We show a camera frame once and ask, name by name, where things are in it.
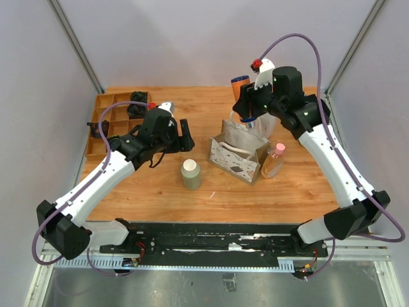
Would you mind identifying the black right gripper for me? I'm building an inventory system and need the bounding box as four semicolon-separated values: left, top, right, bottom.
233;76;285;120

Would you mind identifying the white bottle grey cap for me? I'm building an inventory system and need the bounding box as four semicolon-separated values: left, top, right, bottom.
256;114;278;138

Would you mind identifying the cream bottle beige cap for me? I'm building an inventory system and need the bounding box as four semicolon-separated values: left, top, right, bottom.
181;159;201;191

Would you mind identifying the beige canvas bag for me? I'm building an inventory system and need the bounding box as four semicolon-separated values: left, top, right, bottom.
208;112;271;185

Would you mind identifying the black garment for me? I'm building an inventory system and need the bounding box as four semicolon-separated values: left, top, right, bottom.
306;94;331;139

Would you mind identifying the clear bottle pink cap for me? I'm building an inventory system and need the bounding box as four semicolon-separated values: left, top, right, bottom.
261;143;286;178

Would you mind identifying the wooden compartment tray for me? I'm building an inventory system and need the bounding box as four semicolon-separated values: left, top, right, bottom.
86;92;150;161

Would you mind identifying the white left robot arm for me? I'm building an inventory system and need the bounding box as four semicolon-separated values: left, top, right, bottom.
35;102;194;260

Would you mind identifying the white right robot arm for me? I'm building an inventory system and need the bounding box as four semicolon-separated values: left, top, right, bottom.
233;59;390;256

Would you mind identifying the rolled tie dark blue dotted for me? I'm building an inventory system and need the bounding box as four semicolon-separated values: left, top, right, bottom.
127;104;148;120

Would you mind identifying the rolled tie green pattern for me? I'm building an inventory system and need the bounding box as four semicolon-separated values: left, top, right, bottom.
130;91;148;103

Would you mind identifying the rolled tie orange pattern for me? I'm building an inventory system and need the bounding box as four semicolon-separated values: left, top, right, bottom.
87;120;109;138

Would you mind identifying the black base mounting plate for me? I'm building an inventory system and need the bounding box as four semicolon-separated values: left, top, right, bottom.
99;222;328;268

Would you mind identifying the white slotted cable duct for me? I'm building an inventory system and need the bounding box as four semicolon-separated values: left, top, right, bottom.
54;257;295;272

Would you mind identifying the right aluminium frame post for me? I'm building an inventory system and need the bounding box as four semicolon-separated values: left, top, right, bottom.
324;0;389;97

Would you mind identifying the aluminium frame post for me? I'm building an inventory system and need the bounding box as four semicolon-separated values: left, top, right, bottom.
47;0;105;94
324;0;389;97

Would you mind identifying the left aluminium frame post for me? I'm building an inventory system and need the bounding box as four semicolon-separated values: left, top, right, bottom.
47;0;105;94

